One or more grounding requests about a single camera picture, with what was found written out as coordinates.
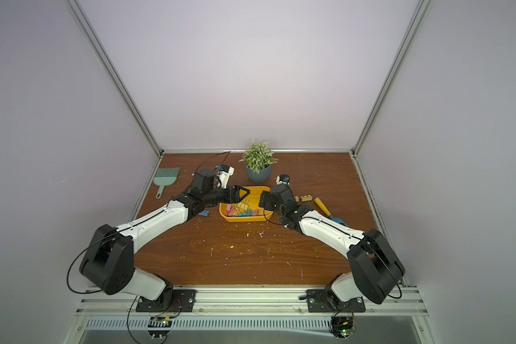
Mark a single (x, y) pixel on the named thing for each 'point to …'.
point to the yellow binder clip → (306, 198)
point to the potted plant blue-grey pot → (258, 158)
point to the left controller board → (159, 327)
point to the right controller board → (342, 327)
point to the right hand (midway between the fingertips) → (270, 192)
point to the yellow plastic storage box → (247, 210)
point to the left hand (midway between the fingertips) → (247, 191)
